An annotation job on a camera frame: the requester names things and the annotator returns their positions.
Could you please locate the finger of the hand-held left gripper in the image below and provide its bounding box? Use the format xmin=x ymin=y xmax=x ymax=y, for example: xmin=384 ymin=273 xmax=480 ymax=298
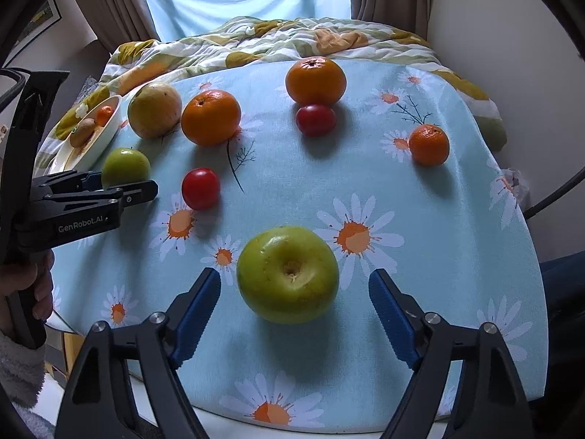
xmin=32 ymin=170 xmax=108 ymax=193
xmin=32 ymin=180 xmax=159 ymax=213

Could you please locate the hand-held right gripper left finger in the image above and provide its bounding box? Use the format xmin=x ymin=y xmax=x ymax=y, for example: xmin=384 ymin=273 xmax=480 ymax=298
xmin=55 ymin=267 xmax=222 ymax=439

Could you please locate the brown kiwi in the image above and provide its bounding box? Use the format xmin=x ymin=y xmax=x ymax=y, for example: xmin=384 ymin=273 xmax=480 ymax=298
xmin=69 ymin=119 xmax=97 ymax=147

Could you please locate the red cherry tomato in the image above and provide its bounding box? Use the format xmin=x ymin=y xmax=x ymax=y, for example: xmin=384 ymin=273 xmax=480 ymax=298
xmin=295 ymin=104 xmax=337 ymax=137
xmin=181 ymin=167 xmax=221 ymax=211

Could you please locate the black cable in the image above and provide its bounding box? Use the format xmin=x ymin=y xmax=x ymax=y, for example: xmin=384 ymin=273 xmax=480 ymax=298
xmin=523 ymin=137 xmax=585 ymax=220

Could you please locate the small green apple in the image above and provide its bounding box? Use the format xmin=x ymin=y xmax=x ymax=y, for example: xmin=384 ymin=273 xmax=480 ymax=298
xmin=101 ymin=147 xmax=151 ymax=190

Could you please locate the person's left hand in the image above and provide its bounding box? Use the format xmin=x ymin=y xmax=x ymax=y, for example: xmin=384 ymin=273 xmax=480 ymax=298
xmin=0 ymin=251 xmax=54 ymax=323

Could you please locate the yellow green floral quilt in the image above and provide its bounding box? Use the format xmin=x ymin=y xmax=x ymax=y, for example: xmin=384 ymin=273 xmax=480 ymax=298
xmin=34 ymin=16 xmax=508 ymax=179

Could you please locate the person's left forearm white sleeve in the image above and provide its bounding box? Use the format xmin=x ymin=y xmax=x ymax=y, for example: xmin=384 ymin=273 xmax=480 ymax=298
xmin=0 ymin=329 xmax=46 ymax=417

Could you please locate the large orange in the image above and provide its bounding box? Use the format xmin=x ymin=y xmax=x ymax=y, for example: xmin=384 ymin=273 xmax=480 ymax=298
xmin=285 ymin=56 xmax=347 ymax=106
xmin=181 ymin=90 xmax=242 ymax=148

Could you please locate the yellow-green pear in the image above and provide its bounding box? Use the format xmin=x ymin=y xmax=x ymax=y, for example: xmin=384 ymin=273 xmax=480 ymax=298
xmin=127 ymin=82 xmax=183 ymax=140

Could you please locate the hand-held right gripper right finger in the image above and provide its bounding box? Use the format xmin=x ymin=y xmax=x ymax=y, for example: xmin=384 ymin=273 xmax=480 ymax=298
xmin=368 ymin=269 xmax=533 ymax=439

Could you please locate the large green apple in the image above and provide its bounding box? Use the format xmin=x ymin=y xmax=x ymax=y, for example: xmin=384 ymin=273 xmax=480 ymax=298
xmin=236 ymin=226 xmax=340 ymax=325

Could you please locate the blue daisy print tablecloth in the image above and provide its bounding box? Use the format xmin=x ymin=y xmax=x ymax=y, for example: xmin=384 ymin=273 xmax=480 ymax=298
xmin=34 ymin=57 xmax=549 ymax=431

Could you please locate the person's leg in jeans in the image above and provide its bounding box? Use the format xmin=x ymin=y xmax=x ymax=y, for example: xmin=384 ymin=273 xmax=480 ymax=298
xmin=539 ymin=249 xmax=585 ymax=403

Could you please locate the white oval plate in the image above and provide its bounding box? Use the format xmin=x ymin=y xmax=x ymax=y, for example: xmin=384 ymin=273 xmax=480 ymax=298
xmin=48 ymin=94 xmax=123 ymax=175

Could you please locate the framed wall picture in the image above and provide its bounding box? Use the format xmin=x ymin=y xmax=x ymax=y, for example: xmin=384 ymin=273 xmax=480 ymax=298
xmin=9 ymin=0 xmax=62 ymax=60

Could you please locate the white plastic bag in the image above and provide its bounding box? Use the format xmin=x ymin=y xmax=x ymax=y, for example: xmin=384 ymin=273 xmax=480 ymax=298
xmin=500 ymin=168 xmax=531 ymax=206

